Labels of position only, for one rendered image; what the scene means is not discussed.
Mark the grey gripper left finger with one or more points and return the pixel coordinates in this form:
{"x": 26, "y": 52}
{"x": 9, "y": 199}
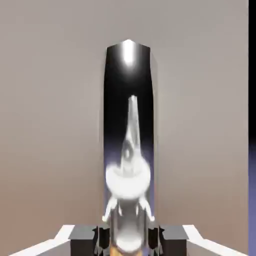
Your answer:
{"x": 82, "y": 240}

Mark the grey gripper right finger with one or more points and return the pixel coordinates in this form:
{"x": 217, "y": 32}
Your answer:
{"x": 174, "y": 240}

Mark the beige cabinet door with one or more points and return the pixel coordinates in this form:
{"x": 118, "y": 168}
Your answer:
{"x": 50, "y": 120}

